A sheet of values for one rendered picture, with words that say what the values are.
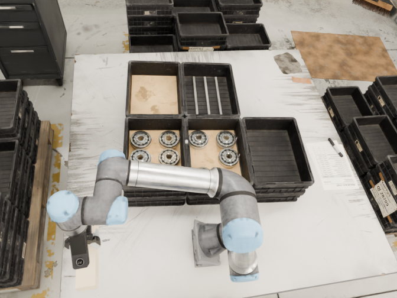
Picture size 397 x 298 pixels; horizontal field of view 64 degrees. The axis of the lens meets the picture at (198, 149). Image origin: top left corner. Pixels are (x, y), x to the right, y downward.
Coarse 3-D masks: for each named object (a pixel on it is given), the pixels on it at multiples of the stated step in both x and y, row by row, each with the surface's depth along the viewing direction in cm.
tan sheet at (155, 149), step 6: (132, 132) 165; (150, 132) 166; (156, 132) 167; (156, 138) 165; (156, 144) 163; (132, 150) 159; (150, 150) 161; (156, 150) 161; (156, 156) 159; (180, 156) 161; (156, 162) 157; (180, 162) 159
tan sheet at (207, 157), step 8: (208, 136) 169; (208, 144) 166; (216, 144) 167; (192, 152) 163; (200, 152) 163; (208, 152) 164; (216, 152) 164; (192, 160) 160; (200, 160) 161; (208, 160) 161; (216, 160) 162; (208, 168) 159; (224, 168) 160; (232, 168) 160
